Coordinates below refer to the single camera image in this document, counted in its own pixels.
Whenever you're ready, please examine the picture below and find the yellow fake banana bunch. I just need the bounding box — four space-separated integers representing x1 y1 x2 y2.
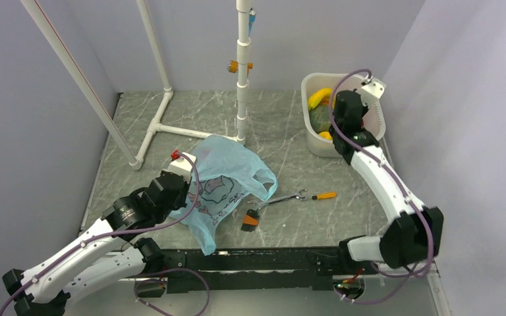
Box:
307 88 333 111

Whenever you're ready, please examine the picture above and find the yellow fake lemon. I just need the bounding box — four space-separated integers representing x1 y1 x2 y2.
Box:
318 131 333 141

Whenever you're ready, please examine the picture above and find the light blue plastic bag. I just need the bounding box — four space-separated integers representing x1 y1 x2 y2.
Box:
181 135 278 255

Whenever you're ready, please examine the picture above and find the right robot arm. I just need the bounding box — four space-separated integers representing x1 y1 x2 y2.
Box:
329 90 444 273

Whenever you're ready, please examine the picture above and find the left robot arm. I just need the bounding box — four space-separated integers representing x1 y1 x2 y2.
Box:
0 167 193 315

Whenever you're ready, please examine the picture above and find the white plastic basket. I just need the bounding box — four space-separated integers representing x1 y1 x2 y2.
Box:
301 72 386 157

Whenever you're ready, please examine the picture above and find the orange black hex key set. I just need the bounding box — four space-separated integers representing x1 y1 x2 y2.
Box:
240 209 260 232

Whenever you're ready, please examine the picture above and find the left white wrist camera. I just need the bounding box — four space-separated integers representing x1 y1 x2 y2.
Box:
166 150 197 184

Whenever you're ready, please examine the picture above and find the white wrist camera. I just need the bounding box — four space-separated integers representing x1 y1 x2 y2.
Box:
166 150 197 184
356 77 387 107

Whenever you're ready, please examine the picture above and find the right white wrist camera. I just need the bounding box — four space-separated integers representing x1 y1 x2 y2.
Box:
356 77 387 107

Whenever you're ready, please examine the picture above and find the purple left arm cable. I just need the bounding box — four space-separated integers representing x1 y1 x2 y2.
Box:
0 152 202 316

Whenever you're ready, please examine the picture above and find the white PVC pipe frame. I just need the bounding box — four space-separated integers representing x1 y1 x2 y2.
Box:
21 1 256 170

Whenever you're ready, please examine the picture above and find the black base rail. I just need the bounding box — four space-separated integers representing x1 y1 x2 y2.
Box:
132 238 376 298

